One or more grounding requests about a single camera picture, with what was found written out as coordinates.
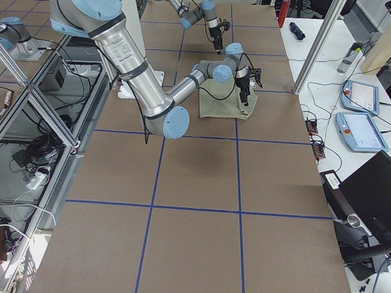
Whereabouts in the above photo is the black monitor with stand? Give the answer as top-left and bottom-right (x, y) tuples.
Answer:
(334, 151), (390, 281)

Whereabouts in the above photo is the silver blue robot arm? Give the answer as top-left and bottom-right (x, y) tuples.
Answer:
(169, 0), (230, 54)
(49, 1), (250, 139)

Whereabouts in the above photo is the upper blue teach pendant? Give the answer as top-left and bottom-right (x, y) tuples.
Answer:
(341, 79), (379, 115)

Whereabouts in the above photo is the red cylinder bottle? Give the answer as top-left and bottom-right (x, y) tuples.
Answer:
(277, 0), (291, 28)

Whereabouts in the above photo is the orange black electronics module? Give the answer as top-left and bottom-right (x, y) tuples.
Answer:
(305, 119), (318, 136)

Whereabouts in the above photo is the black box white label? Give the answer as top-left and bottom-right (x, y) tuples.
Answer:
(320, 170), (354, 220)

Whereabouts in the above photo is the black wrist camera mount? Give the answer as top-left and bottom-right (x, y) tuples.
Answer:
(248, 67), (263, 88)

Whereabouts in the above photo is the green long-sleeve shirt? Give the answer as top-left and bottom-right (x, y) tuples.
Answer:
(199, 65), (258, 120)

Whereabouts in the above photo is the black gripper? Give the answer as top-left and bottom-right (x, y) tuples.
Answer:
(209, 26), (222, 54)
(235, 76), (250, 106)

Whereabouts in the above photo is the aluminium frame post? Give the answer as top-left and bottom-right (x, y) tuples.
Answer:
(292, 0), (346, 95)

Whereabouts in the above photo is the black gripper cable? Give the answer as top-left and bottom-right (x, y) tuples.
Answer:
(142, 53), (256, 145)

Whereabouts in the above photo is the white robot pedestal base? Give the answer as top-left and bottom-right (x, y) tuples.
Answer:
(118, 0), (164, 100)

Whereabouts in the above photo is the dark folded umbrella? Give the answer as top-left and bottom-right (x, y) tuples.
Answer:
(289, 22), (305, 41)

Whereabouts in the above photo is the lower blue teach pendant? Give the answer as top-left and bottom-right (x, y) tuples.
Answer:
(335, 112), (390, 153)

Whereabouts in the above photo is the blue teach pendant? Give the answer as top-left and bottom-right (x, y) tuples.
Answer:
(335, 112), (390, 153)
(341, 79), (379, 115)

